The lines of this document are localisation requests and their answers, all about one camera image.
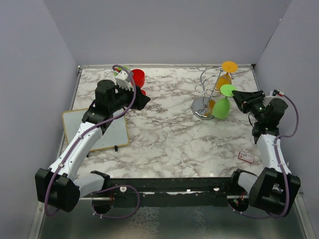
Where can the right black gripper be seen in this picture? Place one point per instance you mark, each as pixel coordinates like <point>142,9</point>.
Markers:
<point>247,99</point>

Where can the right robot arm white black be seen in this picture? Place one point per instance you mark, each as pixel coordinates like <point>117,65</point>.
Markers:
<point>275,189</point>

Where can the small red white card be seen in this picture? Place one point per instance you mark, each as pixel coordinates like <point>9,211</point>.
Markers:
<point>246,157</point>

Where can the red plastic wine glass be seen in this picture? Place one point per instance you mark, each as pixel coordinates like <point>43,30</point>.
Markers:
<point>139,79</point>

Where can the orange plastic wine glass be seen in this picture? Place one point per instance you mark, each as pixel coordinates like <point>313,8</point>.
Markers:
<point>224,77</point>

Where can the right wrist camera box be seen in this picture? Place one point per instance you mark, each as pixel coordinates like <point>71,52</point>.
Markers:
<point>273,94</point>

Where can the green wine glass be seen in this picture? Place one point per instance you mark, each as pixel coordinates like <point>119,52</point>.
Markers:
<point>222,107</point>
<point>117,70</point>

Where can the black front mounting rail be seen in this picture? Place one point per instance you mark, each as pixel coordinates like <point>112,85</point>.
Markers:
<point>172,192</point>

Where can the chrome wire glass rack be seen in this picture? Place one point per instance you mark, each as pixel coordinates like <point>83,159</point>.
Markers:
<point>199,106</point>

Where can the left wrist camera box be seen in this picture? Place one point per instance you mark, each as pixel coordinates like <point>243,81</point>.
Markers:
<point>123,79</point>

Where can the small framed whiteboard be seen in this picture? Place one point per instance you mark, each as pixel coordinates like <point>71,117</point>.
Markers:
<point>115,135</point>

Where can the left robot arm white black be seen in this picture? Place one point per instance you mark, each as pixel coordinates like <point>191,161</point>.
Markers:
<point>58,186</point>

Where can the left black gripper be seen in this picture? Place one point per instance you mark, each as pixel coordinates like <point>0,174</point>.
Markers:
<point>141,101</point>

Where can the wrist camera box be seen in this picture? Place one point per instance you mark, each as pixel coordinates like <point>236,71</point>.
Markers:
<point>273,94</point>
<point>123,79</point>

